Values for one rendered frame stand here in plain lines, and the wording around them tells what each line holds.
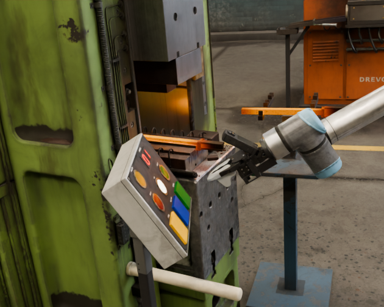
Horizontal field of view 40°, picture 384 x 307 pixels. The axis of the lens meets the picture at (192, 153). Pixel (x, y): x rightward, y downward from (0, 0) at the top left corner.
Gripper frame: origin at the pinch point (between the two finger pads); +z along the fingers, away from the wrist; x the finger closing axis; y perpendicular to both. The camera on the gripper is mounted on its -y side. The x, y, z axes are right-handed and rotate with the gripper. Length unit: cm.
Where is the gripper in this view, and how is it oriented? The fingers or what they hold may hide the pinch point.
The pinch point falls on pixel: (209, 176)
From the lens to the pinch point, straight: 162.7
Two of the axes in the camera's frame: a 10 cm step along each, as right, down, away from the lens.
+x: 0.3, -3.8, 9.3
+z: -8.2, 5.1, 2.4
